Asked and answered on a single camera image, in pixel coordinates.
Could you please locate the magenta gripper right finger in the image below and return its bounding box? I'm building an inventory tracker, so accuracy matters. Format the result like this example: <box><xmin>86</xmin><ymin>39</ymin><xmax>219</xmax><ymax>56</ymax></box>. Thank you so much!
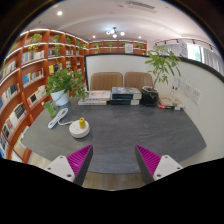
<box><xmin>135</xmin><ymin>145</ymin><xmax>182</xmax><ymax>184</ymax></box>

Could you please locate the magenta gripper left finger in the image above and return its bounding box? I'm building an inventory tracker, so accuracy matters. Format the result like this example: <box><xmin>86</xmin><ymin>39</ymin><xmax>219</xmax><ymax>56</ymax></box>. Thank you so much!
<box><xmin>45</xmin><ymin>145</ymin><xmax>93</xmax><ymax>186</ymax></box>

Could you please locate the yellow charger plug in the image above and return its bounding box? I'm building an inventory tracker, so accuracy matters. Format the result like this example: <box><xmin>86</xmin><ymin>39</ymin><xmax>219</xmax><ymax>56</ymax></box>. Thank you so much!
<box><xmin>79</xmin><ymin>117</ymin><xmax>86</xmax><ymax>129</ymax></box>

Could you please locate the round white power strip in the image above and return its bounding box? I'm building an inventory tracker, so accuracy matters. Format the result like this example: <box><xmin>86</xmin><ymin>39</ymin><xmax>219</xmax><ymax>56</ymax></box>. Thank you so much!
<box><xmin>69</xmin><ymin>121</ymin><xmax>90</xmax><ymax>138</ymax></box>

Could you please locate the white book stack left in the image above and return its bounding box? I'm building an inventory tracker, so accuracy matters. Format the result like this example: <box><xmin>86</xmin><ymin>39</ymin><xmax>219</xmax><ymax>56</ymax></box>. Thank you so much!
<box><xmin>78</xmin><ymin>90</ymin><xmax>111</xmax><ymax>106</ymax></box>

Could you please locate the dark book stack middle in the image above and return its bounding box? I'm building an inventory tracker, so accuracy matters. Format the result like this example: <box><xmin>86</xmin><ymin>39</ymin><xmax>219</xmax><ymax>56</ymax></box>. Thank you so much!
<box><xmin>110</xmin><ymin>87</ymin><xmax>142</xmax><ymax>105</ymax></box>

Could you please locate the green plant in white pot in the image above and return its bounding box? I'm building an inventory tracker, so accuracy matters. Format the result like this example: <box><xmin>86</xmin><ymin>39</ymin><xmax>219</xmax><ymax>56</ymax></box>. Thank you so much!
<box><xmin>44</xmin><ymin>68</ymin><xmax>89</xmax><ymax>116</ymax></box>

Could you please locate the right brown chair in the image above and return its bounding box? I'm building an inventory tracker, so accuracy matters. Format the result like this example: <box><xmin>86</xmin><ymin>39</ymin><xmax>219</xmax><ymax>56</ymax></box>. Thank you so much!
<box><xmin>124</xmin><ymin>72</ymin><xmax>153</xmax><ymax>91</ymax></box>

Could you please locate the brown chair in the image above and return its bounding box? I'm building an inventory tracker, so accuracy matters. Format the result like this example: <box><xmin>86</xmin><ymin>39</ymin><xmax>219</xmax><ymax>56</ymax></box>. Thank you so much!
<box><xmin>90</xmin><ymin>72</ymin><xmax>123</xmax><ymax>90</ymax></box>
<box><xmin>124</xmin><ymin>72</ymin><xmax>153</xmax><ymax>91</ymax></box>

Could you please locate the left brown chair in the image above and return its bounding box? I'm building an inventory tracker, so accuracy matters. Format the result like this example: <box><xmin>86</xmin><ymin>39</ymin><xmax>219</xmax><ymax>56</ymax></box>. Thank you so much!
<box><xmin>90</xmin><ymin>72</ymin><xmax>123</xmax><ymax>90</ymax></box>

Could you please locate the white partition panel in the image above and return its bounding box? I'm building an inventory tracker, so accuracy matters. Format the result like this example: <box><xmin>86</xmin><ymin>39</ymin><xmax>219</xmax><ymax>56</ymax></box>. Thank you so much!
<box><xmin>84</xmin><ymin>53</ymin><xmax>153</xmax><ymax>88</ymax></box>

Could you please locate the tall plant in black pot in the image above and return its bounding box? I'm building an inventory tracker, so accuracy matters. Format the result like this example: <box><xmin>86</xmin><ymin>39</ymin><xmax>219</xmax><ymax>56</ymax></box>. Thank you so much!
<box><xmin>141</xmin><ymin>45</ymin><xmax>181</xmax><ymax>106</ymax></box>

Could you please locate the orange wooden bookshelf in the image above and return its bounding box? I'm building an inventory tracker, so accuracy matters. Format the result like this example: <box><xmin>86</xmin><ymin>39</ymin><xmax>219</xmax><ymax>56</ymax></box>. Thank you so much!
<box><xmin>0</xmin><ymin>28</ymin><xmax>89</xmax><ymax>163</ymax></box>

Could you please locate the ceiling chandelier lamp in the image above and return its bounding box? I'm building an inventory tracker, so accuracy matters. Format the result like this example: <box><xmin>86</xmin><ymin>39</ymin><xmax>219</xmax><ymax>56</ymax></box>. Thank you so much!
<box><xmin>106</xmin><ymin>27</ymin><xmax>125</xmax><ymax>38</ymax></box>

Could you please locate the book stack by wall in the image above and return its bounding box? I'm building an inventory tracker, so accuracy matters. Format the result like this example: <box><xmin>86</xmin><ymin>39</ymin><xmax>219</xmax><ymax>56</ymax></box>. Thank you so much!
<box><xmin>158</xmin><ymin>94</ymin><xmax>184</xmax><ymax>110</ymax></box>

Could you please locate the white wall socket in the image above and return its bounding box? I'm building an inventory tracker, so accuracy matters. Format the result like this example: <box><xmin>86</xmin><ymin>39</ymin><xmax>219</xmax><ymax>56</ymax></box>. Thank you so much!
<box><xmin>191</xmin><ymin>88</ymin><xmax>201</xmax><ymax>104</ymax></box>

